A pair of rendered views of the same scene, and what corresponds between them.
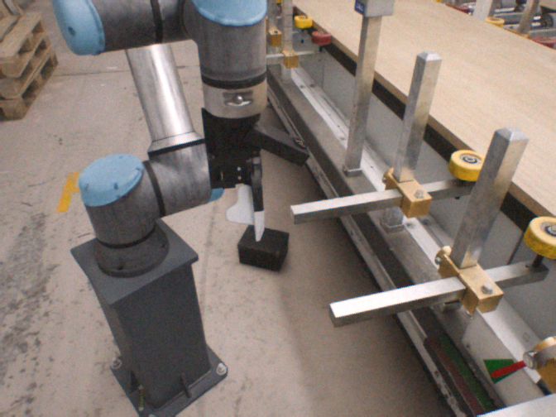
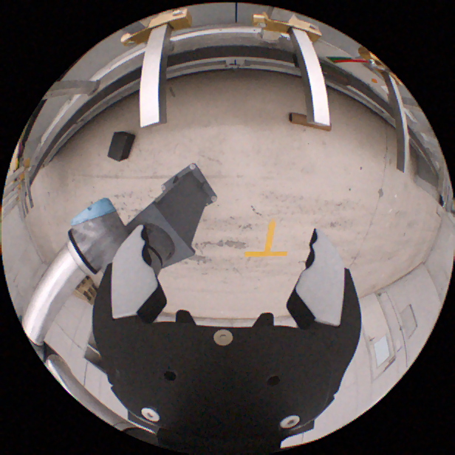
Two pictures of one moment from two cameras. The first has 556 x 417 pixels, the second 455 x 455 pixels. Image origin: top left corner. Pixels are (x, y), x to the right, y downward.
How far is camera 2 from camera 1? 68 cm
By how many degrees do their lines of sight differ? 63
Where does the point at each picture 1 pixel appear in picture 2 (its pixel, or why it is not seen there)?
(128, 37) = not seen: outside the picture
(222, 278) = (137, 166)
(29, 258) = not seen: hidden behind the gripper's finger
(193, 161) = (90, 242)
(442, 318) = (282, 48)
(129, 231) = (154, 264)
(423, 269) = (227, 37)
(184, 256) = (154, 213)
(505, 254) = (230, 9)
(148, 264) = (165, 238)
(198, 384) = (199, 178)
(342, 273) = not seen: hidden behind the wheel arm
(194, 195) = (116, 227)
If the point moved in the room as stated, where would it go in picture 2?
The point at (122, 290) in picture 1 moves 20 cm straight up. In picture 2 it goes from (184, 248) to (169, 291)
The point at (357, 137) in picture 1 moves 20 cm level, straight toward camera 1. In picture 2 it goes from (71, 86) to (111, 69)
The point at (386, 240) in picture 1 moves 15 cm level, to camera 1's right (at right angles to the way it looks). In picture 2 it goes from (181, 51) to (197, 24)
